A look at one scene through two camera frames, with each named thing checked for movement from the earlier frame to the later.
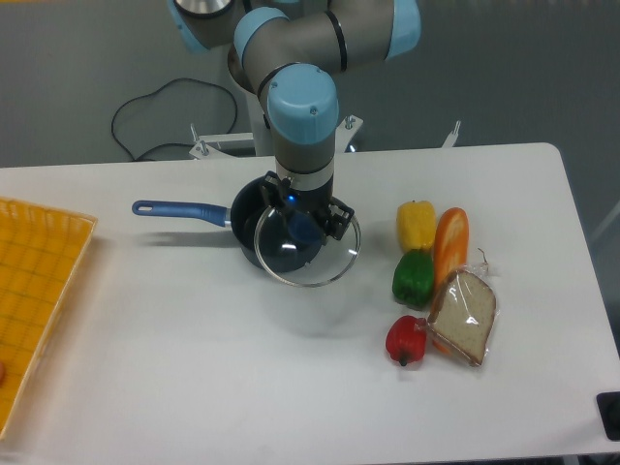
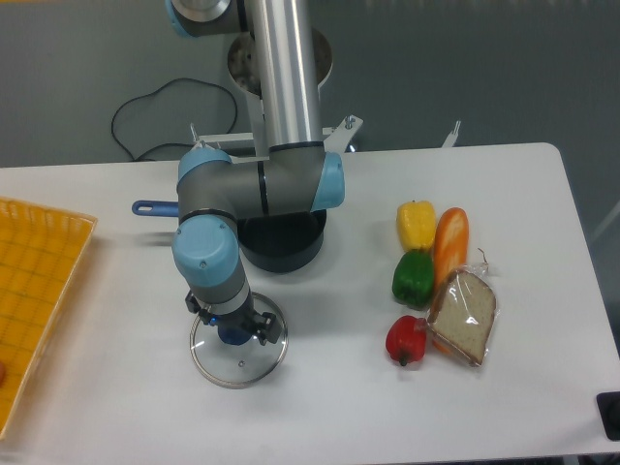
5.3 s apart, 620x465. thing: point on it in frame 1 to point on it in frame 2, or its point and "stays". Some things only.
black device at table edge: x=608 y=404 stays
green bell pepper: x=414 y=277 stays
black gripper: x=309 y=201 to x=239 y=325
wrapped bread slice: x=464 y=314 stays
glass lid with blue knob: x=297 y=249 to x=239 y=366
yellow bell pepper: x=417 y=223 stays
